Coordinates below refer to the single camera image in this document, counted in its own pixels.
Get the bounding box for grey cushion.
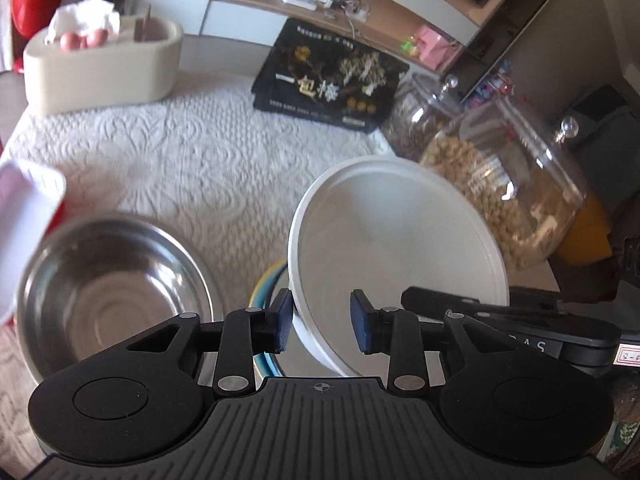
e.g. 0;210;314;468
564;84;640;172

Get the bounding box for white and wood cabinet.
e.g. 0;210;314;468
129;0;587;107

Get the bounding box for small glass jar of seeds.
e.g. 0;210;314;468
382;72;461;161

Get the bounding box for white lace tablecloth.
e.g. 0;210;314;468
0;67;401;461

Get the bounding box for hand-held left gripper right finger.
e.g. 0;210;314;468
349;288;505;394

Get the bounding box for cream tissue box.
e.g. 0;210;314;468
23;15;185;115

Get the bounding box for stainless steel bowl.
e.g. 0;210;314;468
14;215;226;387

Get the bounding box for large glass jar of peanuts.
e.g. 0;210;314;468
418;92;589;271

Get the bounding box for yellow chair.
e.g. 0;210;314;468
554;192;614;266

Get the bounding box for pink box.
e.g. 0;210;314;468
412;24;454;64

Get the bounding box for red and white plastic tray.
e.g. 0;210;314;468
0;158;68;326

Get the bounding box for black printed bag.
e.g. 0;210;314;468
252;17;411;134

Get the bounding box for blue bowl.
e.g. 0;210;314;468
248;258;301;379

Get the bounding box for white paper bowl red print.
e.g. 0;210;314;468
287;155;511;379

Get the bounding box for white tissue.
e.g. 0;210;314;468
43;0;122;46

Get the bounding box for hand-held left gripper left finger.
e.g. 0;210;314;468
125;288;294;396

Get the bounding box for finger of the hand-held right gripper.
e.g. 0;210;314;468
509;287;568;314
401;286;512;323

